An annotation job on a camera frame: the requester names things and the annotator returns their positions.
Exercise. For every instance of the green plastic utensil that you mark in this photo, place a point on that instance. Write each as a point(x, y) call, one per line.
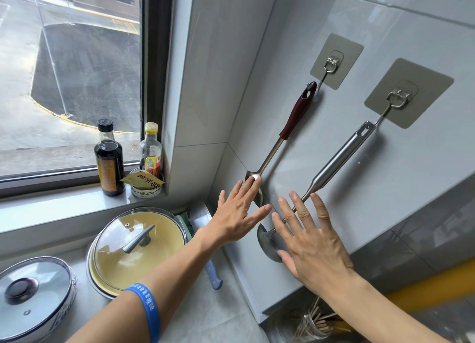
point(184, 225)

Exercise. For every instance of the large adhesive wall hook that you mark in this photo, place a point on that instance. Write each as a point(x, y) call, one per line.
point(412, 90)

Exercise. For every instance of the dark soy sauce bottle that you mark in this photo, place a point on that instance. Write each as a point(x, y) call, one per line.
point(108, 160)

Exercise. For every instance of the small adhesive wall hook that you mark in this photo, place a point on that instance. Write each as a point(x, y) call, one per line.
point(339, 62)

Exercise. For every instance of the stainless steel ladle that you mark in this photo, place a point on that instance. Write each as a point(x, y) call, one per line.
point(334, 164)

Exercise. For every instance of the person's right forearm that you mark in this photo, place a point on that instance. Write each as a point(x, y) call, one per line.
point(378, 313)

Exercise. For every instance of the yellow seasoning packet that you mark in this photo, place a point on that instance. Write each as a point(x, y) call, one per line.
point(143, 180)

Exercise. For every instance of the bundle of wooden chopsticks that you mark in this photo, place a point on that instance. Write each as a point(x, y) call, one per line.
point(323, 326)

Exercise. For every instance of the person's left little finger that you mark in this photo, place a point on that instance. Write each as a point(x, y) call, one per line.
point(222, 202)

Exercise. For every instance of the person's right little finger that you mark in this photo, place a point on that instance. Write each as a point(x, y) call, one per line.
point(324, 212)

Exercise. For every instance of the cream cooking pot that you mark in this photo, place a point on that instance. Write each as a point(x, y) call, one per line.
point(92, 276)

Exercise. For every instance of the blue silicone wristband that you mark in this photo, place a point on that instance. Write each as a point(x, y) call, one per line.
point(148, 305)

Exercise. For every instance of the blue and white pot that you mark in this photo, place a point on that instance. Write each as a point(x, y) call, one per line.
point(68, 302)

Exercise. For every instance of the person's left hand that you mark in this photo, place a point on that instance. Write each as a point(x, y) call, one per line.
point(230, 224)

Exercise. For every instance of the person's left middle finger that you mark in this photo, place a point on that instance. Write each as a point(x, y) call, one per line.
point(250, 193)

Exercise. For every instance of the glass lid with black knob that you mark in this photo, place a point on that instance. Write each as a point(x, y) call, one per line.
point(29, 294)

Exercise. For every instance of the clear glass jar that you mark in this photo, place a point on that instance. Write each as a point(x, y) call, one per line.
point(287, 328)

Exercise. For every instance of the person's right middle finger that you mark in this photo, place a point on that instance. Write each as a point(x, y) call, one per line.
point(293, 216)

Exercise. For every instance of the person's right thumb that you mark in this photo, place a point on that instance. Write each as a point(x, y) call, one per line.
point(289, 264)

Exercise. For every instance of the person's right hand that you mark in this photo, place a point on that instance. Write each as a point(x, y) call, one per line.
point(319, 255)

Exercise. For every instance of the yellow gas pipe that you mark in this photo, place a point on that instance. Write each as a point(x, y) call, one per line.
point(430, 285)

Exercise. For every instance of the clear bottle with yellow cap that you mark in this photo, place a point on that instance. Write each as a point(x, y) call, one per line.
point(150, 149)

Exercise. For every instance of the small green-patterned bowl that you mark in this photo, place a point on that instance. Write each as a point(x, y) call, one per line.
point(146, 193)

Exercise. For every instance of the person's left forearm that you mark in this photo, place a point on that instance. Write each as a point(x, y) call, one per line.
point(148, 279)

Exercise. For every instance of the white window sill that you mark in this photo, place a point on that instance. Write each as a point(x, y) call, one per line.
point(55, 216)

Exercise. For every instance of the dark window frame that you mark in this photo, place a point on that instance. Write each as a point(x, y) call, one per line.
point(152, 75)

